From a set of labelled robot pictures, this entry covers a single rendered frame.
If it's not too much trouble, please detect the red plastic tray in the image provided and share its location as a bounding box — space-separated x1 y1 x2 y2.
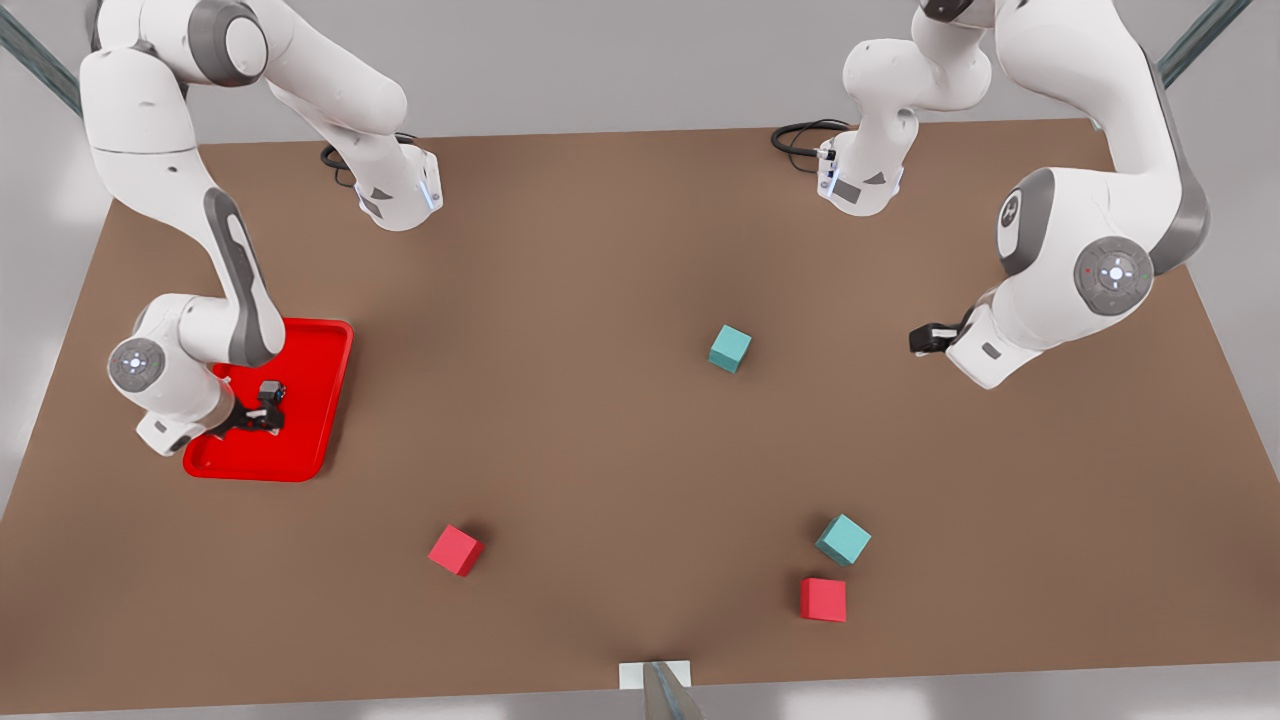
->
182 317 355 483

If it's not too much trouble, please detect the teal cube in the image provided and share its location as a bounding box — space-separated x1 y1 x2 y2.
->
708 324 753 375
815 513 872 568

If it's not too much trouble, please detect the red cube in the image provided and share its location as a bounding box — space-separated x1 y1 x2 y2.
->
799 576 848 623
428 524 485 578

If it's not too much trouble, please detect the black cable loop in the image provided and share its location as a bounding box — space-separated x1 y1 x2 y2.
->
320 132 421 189
771 119 853 176

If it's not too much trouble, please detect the silver frame post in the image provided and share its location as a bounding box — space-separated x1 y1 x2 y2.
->
0 5 83 117
1155 0 1256 89
641 660 707 720

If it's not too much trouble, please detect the white post foot plate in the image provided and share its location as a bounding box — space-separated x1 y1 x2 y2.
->
618 660 693 692

